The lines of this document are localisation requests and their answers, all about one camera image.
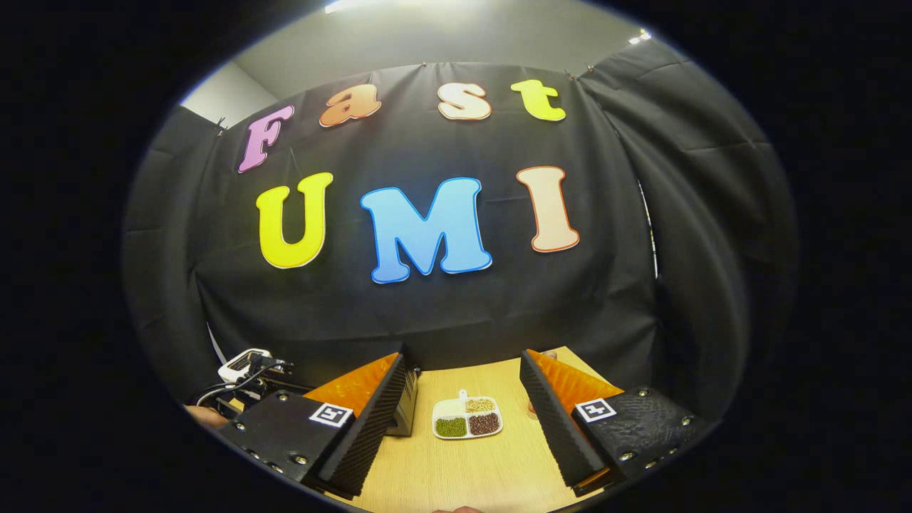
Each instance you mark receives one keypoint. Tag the dark red beans pile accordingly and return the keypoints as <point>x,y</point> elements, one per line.
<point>484,424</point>

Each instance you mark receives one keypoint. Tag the clear bottle with red label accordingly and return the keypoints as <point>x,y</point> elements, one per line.
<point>548,354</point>

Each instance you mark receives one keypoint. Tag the green mung beans pile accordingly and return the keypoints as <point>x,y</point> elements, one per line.
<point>451,427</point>

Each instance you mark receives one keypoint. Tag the small white appliance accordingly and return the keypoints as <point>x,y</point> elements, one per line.
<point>239,367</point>

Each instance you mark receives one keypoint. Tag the black electric oven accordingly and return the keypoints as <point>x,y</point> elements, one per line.
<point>405,406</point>

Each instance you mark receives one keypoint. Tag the ceiling light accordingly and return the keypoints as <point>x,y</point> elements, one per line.
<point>640,37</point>

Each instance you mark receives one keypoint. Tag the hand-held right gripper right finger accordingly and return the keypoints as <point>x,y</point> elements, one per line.
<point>559,442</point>

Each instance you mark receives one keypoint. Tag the white divided tray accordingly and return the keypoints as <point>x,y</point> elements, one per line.
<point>459,410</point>

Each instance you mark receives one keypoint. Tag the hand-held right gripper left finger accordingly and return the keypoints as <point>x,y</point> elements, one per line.
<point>370,442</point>

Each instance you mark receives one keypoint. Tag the yellow soybeans pile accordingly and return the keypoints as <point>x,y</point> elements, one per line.
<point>480,405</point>

